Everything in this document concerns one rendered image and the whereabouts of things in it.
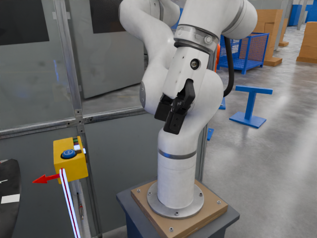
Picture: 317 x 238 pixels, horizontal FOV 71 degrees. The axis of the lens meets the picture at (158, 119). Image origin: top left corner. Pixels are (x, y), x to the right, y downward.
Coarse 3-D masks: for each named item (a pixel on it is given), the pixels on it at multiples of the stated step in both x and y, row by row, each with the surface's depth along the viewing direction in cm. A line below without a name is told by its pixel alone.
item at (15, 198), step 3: (9, 195) 47; (12, 195) 47; (15, 195) 48; (18, 195) 48; (3, 198) 46; (6, 198) 47; (9, 198) 47; (12, 198) 47; (15, 198) 47; (18, 198) 47; (3, 201) 46; (6, 201) 46; (9, 201) 46; (12, 201) 47; (15, 201) 47; (18, 201) 47
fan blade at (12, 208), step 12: (0, 168) 52; (12, 168) 52; (12, 180) 50; (0, 192) 47; (12, 192) 48; (0, 204) 46; (12, 204) 46; (0, 216) 44; (12, 216) 45; (0, 228) 43; (12, 228) 43
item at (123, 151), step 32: (64, 128) 119; (96, 128) 127; (128, 128) 135; (160, 128) 145; (0, 160) 112; (32, 160) 119; (96, 160) 135; (128, 160) 145; (32, 192) 126; (96, 192) 145; (32, 224) 135; (64, 224) 145
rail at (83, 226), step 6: (72, 192) 90; (78, 198) 88; (78, 204) 85; (84, 204) 84; (78, 210) 81; (84, 210) 81; (78, 216) 79; (84, 216) 79; (78, 222) 77; (84, 222) 77; (78, 228) 75; (84, 228) 75; (84, 234) 74; (90, 234) 73
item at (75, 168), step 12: (60, 144) 83; (72, 144) 83; (60, 156) 76; (72, 156) 76; (84, 156) 76; (60, 168) 74; (72, 168) 76; (84, 168) 78; (60, 180) 76; (72, 180) 78
